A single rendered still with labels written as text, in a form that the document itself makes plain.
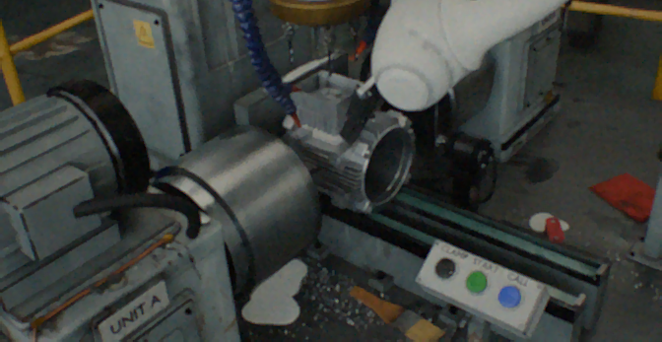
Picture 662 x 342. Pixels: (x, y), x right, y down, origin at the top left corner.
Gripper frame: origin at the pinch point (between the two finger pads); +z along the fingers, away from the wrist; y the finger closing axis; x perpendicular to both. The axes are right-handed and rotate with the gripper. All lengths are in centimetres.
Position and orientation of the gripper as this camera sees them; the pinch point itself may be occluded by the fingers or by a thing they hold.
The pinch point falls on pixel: (353, 126)
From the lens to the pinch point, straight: 126.1
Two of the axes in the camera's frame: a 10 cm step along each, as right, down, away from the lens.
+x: 7.0, 6.8, -2.2
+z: -3.4, 5.8, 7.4
